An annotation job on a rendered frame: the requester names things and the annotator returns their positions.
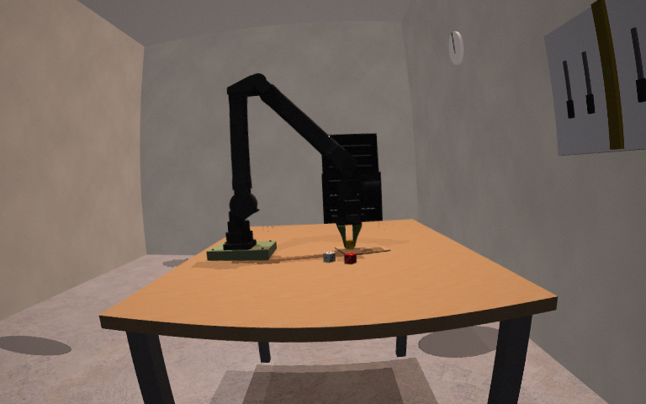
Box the red die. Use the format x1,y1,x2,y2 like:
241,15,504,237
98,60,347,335
344,253,357,264

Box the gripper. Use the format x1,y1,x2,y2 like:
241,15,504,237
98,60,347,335
331,214,367,248

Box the white die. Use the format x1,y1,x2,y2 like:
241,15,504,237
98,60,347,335
323,252,336,263

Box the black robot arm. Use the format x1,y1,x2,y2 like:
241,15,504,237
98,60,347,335
223,73,380,250

